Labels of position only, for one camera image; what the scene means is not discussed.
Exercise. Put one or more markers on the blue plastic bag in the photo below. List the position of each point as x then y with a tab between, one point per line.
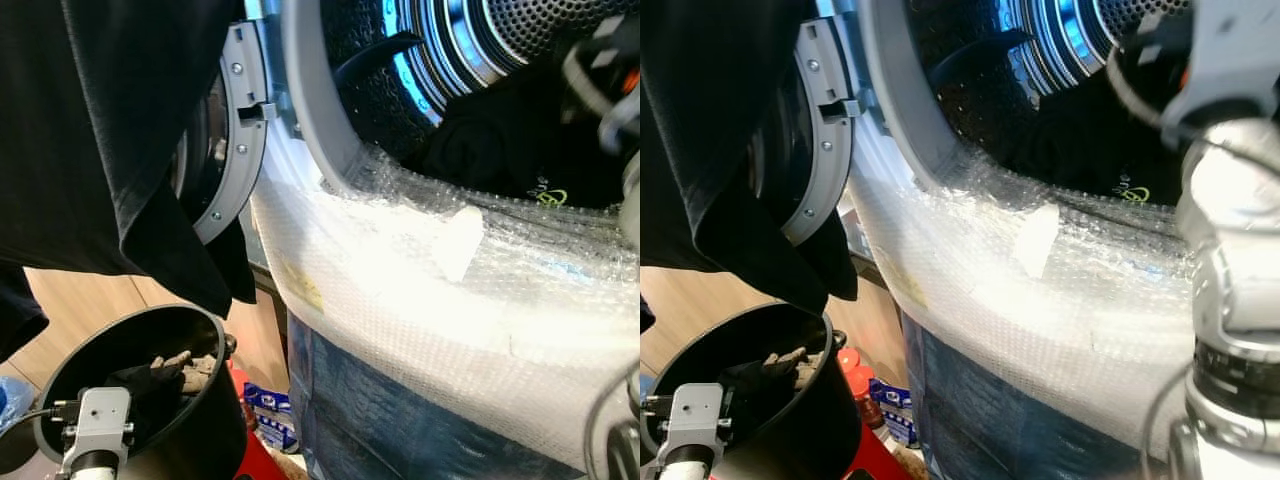
14	400

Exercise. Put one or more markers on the grey washing machine door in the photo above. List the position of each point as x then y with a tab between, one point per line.
240	130
825	130

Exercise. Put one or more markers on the black hanging garment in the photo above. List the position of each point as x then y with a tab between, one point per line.
90	130
715	120

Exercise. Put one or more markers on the washing machine with steel drum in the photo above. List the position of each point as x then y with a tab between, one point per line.
1010	400
400	400

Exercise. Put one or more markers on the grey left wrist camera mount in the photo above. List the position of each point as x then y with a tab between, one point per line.
695	415
100	420

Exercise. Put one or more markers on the blue printed package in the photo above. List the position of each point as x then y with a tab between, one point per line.
272	415
895	412

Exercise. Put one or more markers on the red capped bottle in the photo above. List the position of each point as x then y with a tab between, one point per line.
866	395

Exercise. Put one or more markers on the white tape patch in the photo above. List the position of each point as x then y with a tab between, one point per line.
1036	238
460	240

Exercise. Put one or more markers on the black round laundry bucket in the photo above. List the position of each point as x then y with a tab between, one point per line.
800	440
205	440

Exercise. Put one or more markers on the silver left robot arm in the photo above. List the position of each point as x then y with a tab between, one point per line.
688	465
92	468

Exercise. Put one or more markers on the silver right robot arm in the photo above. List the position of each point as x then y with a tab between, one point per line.
1235	300
630	200

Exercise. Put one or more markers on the clear bubble wrap sheet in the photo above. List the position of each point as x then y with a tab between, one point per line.
400	270
1000	280

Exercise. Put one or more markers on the black drum paddle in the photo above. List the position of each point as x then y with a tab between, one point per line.
375	55
975	52

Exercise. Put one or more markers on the black clothes with green print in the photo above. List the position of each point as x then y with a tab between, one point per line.
500	140
1080	140

